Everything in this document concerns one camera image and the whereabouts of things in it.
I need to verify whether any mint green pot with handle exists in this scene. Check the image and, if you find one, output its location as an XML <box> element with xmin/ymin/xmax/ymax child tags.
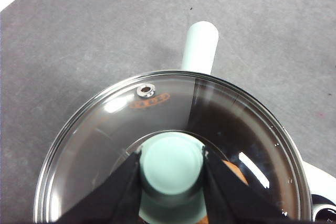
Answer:
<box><xmin>180</xmin><ymin>20</ymin><xmax>302</xmax><ymax>224</ymax></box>

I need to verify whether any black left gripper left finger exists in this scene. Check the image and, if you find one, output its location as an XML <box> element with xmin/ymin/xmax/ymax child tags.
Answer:
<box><xmin>56</xmin><ymin>151</ymin><xmax>144</xmax><ymax>224</ymax></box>

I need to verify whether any silver control knob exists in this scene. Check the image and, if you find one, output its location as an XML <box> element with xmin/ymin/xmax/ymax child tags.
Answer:
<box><xmin>312</xmin><ymin>194</ymin><xmax>336</xmax><ymax>224</ymax></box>

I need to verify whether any mint green breakfast machine base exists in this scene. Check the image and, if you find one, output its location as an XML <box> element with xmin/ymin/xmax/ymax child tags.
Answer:
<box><xmin>301</xmin><ymin>160</ymin><xmax>336</xmax><ymax>224</ymax></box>

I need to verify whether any glass lid with green knob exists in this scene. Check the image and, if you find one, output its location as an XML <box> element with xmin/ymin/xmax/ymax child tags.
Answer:
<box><xmin>34</xmin><ymin>70</ymin><xmax>313</xmax><ymax>224</ymax></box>

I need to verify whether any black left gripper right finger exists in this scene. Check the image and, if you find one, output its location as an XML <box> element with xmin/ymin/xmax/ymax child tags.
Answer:
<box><xmin>202</xmin><ymin>147</ymin><xmax>292</xmax><ymax>224</ymax></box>

